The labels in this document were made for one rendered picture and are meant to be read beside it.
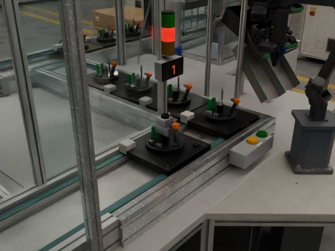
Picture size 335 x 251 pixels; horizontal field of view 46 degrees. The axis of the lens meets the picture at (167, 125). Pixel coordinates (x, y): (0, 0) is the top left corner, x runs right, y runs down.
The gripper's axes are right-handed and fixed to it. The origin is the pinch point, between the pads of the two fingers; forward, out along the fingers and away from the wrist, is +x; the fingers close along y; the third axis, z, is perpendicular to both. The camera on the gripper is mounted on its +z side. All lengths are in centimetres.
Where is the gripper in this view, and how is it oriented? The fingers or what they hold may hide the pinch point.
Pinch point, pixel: (275, 57)
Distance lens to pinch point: 153.4
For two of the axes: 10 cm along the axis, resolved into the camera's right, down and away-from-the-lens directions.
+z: -7.5, -3.0, 5.9
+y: -6.6, 3.3, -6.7
